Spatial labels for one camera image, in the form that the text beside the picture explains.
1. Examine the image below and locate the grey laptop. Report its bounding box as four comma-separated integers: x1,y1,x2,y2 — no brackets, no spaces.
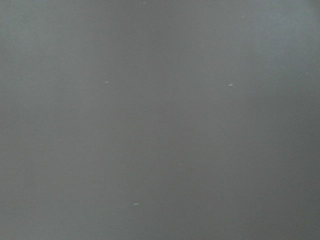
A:
0,0,320,240

